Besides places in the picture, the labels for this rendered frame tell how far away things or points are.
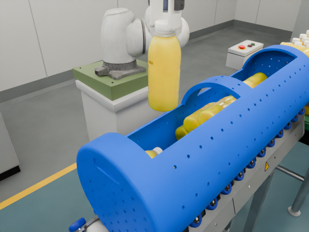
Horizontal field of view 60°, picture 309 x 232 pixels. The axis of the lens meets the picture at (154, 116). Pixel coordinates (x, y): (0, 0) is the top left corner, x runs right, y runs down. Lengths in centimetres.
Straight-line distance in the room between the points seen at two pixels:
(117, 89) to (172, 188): 69
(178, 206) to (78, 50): 329
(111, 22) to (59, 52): 245
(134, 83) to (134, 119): 18
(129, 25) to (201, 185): 79
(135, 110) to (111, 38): 33
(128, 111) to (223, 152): 66
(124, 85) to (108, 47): 18
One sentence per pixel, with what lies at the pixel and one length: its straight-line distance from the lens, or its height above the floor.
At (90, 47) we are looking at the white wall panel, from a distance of 378.
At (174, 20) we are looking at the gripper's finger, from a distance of 51.
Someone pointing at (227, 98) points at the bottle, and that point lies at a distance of 85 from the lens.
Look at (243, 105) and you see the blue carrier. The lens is 74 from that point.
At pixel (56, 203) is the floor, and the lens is 213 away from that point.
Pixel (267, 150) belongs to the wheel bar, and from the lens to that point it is 107.
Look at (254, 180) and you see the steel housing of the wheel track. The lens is 101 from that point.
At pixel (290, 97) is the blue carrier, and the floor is 116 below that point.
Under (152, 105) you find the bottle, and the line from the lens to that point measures 57.
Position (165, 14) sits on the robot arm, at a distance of 118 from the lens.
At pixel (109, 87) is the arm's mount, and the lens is 113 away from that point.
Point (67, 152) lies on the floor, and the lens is 251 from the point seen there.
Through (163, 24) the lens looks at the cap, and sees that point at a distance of 51.
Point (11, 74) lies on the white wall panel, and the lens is 345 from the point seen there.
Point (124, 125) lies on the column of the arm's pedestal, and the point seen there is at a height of 86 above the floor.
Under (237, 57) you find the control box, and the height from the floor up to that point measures 107.
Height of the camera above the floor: 157
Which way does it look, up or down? 33 degrees down
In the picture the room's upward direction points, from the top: straight up
